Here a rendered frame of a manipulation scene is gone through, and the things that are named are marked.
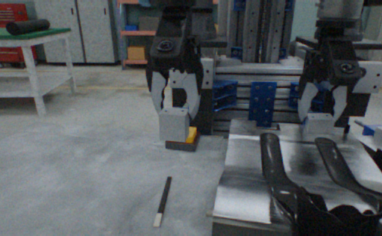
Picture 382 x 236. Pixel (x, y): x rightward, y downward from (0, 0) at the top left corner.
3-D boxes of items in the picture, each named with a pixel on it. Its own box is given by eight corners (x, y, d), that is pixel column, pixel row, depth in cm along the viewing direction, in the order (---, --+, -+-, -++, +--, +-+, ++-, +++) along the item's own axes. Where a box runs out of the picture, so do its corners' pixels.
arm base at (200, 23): (178, 35, 102) (177, 8, 99) (216, 36, 101) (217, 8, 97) (171, 39, 89) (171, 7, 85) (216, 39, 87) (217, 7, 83)
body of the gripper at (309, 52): (336, 76, 59) (348, 19, 54) (348, 86, 51) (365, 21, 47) (300, 74, 61) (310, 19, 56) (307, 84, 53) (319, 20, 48)
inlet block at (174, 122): (177, 115, 61) (176, 92, 59) (198, 116, 60) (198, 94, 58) (159, 140, 49) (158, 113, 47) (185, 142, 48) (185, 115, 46)
